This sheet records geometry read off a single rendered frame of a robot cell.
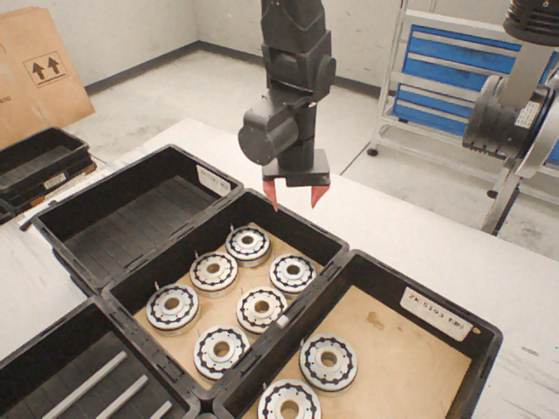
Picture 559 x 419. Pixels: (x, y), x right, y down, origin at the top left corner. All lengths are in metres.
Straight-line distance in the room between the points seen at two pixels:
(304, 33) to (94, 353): 0.66
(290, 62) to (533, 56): 0.44
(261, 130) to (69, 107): 3.05
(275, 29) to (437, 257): 0.82
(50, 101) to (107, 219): 2.42
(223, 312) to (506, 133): 0.65
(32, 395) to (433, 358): 0.72
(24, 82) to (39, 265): 2.29
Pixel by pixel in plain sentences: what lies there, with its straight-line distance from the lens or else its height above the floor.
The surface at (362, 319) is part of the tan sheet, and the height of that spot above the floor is 0.83.
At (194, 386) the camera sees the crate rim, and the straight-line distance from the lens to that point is 0.61.
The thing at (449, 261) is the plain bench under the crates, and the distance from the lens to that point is 1.11.
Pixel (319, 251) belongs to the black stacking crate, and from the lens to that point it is 0.81.
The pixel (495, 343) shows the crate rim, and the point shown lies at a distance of 0.71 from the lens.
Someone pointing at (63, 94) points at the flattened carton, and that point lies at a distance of 3.43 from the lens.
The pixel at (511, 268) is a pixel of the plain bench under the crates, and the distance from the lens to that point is 1.18.
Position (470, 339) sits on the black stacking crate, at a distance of 0.76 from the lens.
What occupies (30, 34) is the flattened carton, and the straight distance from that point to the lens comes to 3.37.
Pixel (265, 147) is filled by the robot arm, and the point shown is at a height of 1.24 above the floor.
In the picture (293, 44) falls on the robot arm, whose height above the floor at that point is 1.35.
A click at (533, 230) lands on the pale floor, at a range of 2.51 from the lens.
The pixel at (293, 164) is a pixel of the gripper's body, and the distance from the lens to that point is 0.54.
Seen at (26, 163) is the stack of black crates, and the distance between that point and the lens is 2.08.
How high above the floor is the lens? 1.49
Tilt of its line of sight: 43 degrees down
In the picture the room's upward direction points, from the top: straight up
